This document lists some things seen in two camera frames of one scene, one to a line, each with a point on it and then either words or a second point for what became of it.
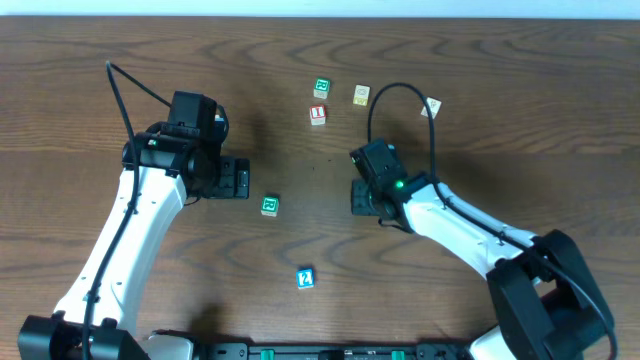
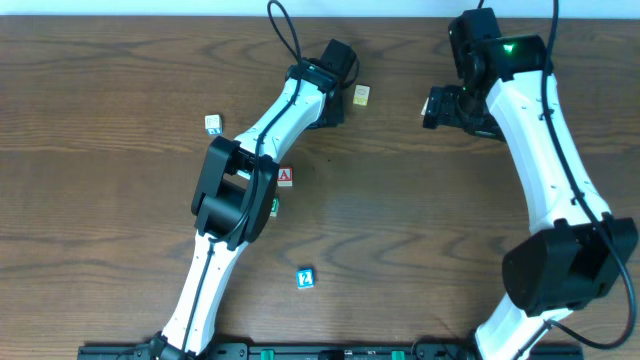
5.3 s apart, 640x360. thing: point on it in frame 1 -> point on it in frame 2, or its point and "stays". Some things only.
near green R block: (270, 205) stays
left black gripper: (236, 178) -> (335, 111)
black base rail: (420, 351) stays
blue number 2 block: (305, 278) stays
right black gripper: (360, 198) -> (439, 107)
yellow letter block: (361, 95) stays
